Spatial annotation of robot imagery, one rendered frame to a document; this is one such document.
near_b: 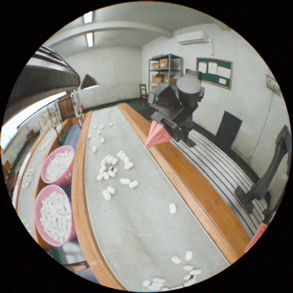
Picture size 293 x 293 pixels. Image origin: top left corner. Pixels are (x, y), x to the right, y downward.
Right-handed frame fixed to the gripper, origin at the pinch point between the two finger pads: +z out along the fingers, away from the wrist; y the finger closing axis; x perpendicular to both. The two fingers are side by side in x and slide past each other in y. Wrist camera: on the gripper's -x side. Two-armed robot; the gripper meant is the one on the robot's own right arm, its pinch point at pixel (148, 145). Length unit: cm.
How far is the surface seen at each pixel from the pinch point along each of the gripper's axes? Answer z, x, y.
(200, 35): -232, -7, -106
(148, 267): 19.1, -0.9, 32.3
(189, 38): -229, -2, -140
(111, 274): 25.9, -9.2, 32.1
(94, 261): 27.2, -11.0, 26.6
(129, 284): 25.7, -6.5, 38.3
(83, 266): 28.7, -15.0, 28.3
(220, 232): 0.6, 11.6, 35.4
